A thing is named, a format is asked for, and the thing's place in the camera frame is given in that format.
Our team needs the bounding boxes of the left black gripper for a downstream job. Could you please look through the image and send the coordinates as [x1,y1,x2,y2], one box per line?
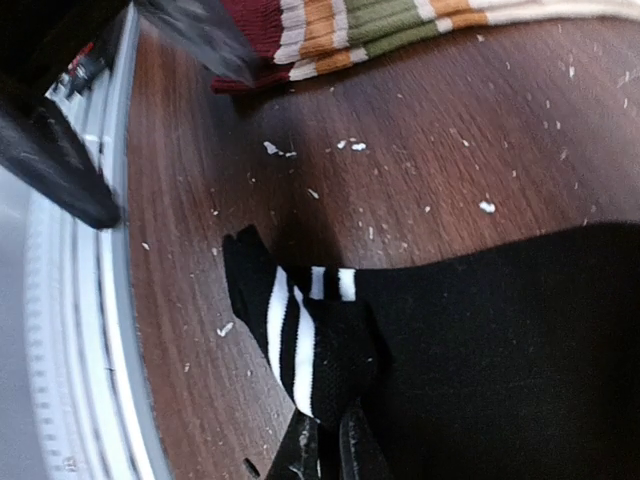
[1,1,258,230]

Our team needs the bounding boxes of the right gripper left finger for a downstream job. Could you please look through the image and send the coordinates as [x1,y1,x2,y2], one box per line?
[265,412,320,480]

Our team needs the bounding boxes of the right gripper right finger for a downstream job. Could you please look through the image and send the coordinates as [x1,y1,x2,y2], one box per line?
[339,407,390,480]

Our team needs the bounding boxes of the black sock white stripes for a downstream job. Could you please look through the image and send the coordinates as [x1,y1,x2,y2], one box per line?
[223,223,639,479]

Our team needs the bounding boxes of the beige striped long sock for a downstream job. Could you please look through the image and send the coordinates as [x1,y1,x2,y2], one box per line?
[225,0,639,88]

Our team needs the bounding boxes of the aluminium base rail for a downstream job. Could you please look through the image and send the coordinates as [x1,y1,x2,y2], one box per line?
[1,5,172,479]

